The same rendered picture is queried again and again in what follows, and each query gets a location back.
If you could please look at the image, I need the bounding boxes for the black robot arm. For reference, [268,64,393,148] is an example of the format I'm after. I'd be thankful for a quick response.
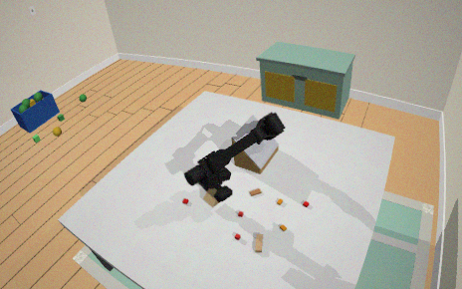
[184,112,285,185]

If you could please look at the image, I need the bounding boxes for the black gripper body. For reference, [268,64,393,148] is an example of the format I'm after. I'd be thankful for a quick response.
[199,174,233,201]

